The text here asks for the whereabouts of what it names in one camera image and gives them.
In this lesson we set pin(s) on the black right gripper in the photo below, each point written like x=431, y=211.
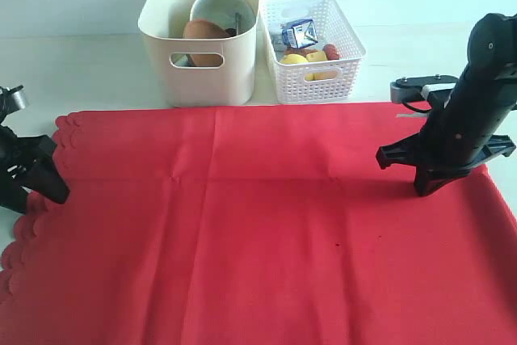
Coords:
x=454, y=139

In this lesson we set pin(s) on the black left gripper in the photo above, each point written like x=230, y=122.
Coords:
x=30, y=158

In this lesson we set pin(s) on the red toy sausage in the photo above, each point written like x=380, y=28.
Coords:
x=331, y=52

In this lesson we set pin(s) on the yellow cheese wedge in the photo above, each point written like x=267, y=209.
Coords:
x=320, y=56

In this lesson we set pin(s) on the fried chicken nugget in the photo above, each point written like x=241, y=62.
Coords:
x=299, y=51

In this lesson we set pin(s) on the yellow lemon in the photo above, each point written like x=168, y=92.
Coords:
x=296, y=59

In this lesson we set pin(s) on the blue white milk carton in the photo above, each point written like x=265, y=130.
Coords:
x=298, y=34

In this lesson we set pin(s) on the red table cloth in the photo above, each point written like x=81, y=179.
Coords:
x=256, y=225

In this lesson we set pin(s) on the stainless steel cup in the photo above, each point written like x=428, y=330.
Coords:
x=182, y=61

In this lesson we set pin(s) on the brown wooden plate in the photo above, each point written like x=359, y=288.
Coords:
x=203, y=29

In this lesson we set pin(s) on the white ceramic bowl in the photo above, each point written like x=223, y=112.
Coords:
x=222, y=13

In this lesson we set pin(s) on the metal table knife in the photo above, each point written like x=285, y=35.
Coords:
x=238, y=23

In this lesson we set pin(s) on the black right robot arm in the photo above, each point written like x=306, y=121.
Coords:
x=491, y=46

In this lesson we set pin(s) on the white perforated plastic basket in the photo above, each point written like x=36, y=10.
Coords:
x=332, y=27

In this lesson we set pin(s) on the cream plastic storage bin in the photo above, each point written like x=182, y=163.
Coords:
x=161, y=23

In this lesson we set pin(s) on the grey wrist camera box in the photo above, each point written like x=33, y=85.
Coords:
x=418, y=88
x=13, y=100

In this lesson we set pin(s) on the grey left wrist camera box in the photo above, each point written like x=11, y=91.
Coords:
x=13, y=100

